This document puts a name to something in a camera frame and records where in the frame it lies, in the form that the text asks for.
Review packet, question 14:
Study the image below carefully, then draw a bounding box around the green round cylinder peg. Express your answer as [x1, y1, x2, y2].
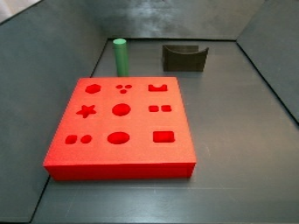
[113, 38, 128, 77]

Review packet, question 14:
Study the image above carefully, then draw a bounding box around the red foam shape board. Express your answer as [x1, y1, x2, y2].
[43, 77, 196, 180]

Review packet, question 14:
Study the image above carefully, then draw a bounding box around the dark curved holder block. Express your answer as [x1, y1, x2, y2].
[163, 45, 209, 72]

